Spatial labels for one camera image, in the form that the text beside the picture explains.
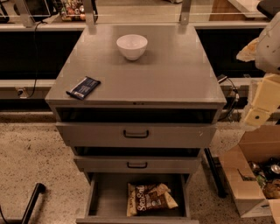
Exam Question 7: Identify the brown chip bag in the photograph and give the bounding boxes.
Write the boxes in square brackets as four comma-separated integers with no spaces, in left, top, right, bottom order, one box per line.
[127,183,179,217]

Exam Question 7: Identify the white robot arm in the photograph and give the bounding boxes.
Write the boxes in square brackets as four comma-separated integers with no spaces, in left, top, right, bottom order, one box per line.
[237,12,280,127]

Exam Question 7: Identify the grey drawer cabinet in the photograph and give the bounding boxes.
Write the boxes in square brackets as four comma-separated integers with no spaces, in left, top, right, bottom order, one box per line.
[45,24,228,224]

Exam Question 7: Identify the grey middle drawer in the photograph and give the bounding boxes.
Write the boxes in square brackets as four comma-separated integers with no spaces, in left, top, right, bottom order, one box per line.
[74,147,200,173]

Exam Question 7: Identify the grey drawer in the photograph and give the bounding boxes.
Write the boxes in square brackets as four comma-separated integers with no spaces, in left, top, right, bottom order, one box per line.
[74,147,200,173]
[76,173,200,224]
[57,108,215,148]

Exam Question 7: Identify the grey bottom drawer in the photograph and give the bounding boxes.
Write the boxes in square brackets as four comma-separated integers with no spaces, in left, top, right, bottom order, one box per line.
[76,173,200,224]

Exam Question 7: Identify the grey top drawer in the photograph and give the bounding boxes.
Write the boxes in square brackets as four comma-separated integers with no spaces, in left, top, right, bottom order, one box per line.
[57,108,215,148]

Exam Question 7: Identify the silver can in box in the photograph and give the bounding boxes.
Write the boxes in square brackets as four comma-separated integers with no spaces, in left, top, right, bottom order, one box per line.
[270,164,280,174]

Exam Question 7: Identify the cardboard box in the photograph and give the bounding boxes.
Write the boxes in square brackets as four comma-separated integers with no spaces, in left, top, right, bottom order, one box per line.
[219,125,280,224]

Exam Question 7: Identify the black metal leg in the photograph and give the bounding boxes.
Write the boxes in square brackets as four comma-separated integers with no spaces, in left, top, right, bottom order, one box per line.
[204,148,227,199]

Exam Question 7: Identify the white ceramic bowl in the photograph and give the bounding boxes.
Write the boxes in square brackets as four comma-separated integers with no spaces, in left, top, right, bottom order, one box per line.
[116,34,148,60]

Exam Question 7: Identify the dark blue snack bar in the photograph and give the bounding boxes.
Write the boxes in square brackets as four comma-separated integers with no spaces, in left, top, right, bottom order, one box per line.
[66,76,101,100]

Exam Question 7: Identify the black bar on floor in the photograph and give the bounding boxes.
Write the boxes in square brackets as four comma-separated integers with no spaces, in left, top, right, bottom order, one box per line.
[0,183,46,224]

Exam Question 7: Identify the cables beside cabinet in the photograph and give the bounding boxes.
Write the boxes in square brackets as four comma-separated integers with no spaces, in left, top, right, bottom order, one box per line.
[216,73,242,123]

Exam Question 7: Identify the right metal post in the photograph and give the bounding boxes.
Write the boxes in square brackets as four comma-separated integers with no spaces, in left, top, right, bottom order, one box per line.
[179,0,192,25]

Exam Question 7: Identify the metal post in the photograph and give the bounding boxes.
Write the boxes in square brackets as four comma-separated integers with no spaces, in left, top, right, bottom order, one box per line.
[83,0,98,26]
[179,0,192,25]

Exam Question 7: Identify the left metal post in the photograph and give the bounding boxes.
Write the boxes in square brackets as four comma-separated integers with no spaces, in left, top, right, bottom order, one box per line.
[83,0,98,26]

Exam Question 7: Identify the wire snack basket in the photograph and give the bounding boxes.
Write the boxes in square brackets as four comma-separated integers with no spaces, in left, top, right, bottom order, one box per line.
[60,0,86,22]

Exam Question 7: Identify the black power cable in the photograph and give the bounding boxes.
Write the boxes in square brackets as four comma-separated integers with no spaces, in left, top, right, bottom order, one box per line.
[26,20,47,99]

